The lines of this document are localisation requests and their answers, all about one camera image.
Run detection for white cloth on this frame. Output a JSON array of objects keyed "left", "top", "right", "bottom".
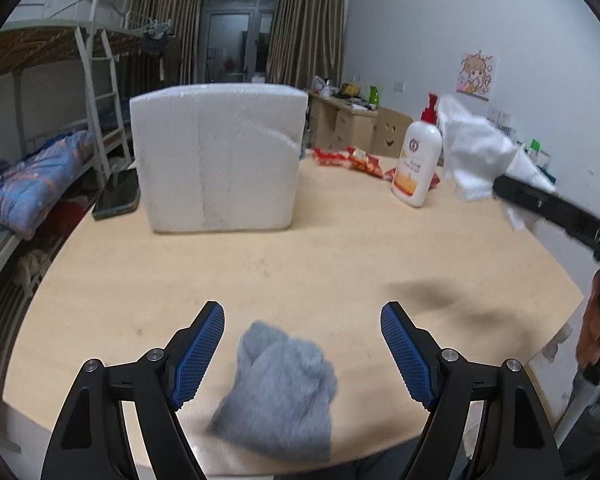
[{"left": 437, "top": 94, "right": 556, "bottom": 202}]

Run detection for grey cloth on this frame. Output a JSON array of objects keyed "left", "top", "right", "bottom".
[{"left": 208, "top": 321, "right": 338, "bottom": 463}]

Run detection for person's right hand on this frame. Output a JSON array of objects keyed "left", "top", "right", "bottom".
[{"left": 576, "top": 270, "right": 600, "bottom": 368}]

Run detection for toiletries on side desk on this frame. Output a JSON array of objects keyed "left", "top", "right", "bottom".
[{"left": 516, "top": 139, "right": 556, "bottom": 184}]

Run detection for red wet wipes pack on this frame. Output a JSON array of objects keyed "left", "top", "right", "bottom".
[{"left": 429, "top": 172, "right": 440, "bottom": 190}]

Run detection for white lotion pump bottle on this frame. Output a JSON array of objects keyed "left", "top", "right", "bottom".
[{"left": 391, "top": 93, "right": 442, "bottom": 208}]

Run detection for wooden smiley chair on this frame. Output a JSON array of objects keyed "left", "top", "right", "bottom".
[{"left": 370, "top": 107, "right": 413, "bottom": 158}]

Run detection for red snack packets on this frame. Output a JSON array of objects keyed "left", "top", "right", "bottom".
[{"left": 312, "top": 146, "right": 396, "bottom": 181}]

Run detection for wooden desk with drawers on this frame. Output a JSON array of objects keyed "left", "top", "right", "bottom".
[{"left": 309, "top": 93, "right": 378, "bottom": 152}]

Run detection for black smartphone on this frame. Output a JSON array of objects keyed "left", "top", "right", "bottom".
[{"left": 92, "top": 168, "right": 140, "bottom": 221}]

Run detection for blue patterned quilt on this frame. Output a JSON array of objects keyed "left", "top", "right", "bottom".
[{"left": 0, "top": 130, "right": 95, "bottom": 240}]

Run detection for brown curtains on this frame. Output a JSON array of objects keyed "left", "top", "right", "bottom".
[{"left": 126, "top": 0, "right": 344, "bottom": 89}]

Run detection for white styrofoam box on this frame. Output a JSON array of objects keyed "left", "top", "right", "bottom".
[{"left": 130, "top": 84, "right": 308, "bottom": 233}]

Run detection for glass balcony door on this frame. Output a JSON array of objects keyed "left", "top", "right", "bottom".
[{"left": 197, "top": 0, "right": 277, "bottom": 84}]

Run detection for metal bunk bed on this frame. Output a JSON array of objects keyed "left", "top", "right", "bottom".
[{"left": 0, "top": 0, "right": 175, "bottom": 274}]

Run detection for cartoon girl wall poster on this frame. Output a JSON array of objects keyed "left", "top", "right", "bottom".
[{"left": 456, "top": 51, "right": 498, "bottom": 101}]

